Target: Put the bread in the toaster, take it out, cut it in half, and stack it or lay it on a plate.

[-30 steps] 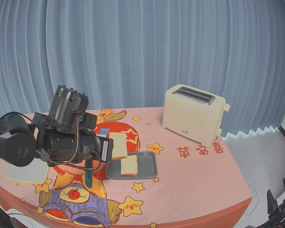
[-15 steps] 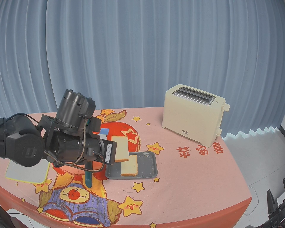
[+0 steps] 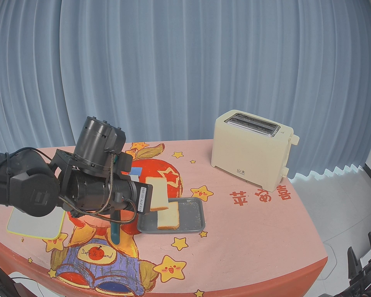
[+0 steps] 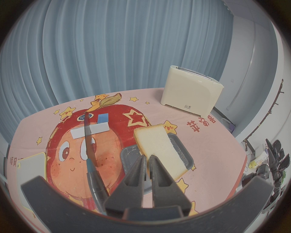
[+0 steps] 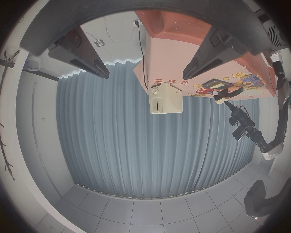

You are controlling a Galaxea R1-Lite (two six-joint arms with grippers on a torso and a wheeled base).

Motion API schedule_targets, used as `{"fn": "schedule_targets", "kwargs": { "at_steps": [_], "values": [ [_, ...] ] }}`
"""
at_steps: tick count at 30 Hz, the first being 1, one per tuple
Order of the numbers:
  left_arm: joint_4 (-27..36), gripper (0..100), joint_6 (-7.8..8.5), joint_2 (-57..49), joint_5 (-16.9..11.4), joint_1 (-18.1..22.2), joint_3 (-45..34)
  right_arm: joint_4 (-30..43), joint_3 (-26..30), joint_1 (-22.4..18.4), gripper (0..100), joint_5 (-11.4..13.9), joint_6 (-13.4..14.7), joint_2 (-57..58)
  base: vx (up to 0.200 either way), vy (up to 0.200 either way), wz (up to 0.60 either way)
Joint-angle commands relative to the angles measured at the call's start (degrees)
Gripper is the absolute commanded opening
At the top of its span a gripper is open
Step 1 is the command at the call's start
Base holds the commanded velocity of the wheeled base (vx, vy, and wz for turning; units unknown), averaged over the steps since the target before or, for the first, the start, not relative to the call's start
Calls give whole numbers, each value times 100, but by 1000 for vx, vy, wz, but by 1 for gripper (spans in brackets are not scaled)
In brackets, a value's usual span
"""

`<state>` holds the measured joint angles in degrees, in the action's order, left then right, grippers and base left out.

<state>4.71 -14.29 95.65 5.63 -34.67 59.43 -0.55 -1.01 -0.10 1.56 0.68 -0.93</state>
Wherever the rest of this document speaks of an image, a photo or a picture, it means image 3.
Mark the cream toaster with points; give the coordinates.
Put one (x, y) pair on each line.
(249, 156)

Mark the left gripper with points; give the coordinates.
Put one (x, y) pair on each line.
(95, 191)

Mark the cutting board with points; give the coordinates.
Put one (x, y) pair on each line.
(34, 226)

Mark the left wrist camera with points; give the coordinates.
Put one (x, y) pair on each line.
(125, 162)

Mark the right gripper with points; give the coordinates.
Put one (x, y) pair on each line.
(359, 287)

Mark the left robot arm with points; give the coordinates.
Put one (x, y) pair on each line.
(32, 188)

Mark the dark grey tray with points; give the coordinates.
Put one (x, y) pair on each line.
(191, 216)

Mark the blue curtain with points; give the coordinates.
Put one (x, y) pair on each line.
(185, 69)

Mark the slice of bread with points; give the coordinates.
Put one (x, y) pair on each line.
(169, 219)
(158, 193)

